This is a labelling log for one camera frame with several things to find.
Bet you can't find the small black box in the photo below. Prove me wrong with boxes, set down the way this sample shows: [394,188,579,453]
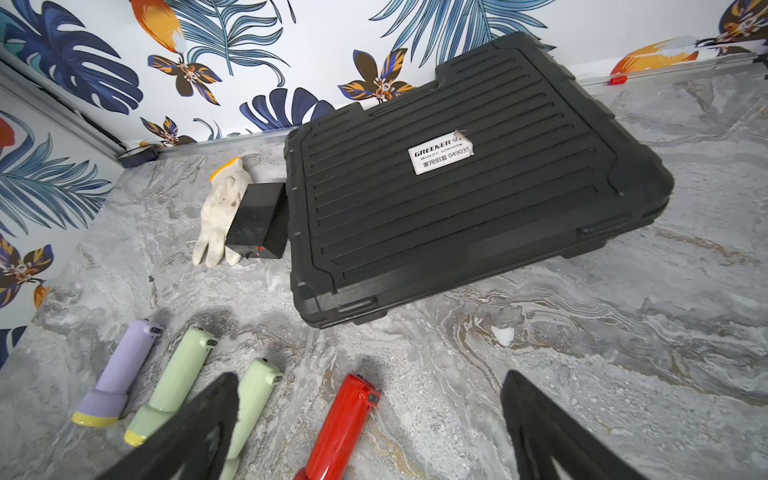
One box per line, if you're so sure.
[225,182,289,259]

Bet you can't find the red flashlight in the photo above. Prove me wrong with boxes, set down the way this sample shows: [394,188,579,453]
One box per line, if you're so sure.
[294,374,381,480]

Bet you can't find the purple flashlight yellow rim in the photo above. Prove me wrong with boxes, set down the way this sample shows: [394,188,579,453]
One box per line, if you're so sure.
[71,320,164,428]

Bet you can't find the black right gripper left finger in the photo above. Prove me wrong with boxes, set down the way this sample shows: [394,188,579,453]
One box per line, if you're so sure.
[98,372,239,480]

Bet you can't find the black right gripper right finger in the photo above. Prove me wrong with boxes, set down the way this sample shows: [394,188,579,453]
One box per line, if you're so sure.
[500,370,643,479]

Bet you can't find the white work glove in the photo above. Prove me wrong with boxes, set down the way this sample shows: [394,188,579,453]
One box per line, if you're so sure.
[192,157,252,268]

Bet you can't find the light green flashlight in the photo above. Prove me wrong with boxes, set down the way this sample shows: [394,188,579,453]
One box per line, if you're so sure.
[219,358,283,480]
[124,327,218,447]

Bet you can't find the black plastic tool case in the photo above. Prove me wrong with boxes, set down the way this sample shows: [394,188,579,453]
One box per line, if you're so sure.
[284,32,674,329]

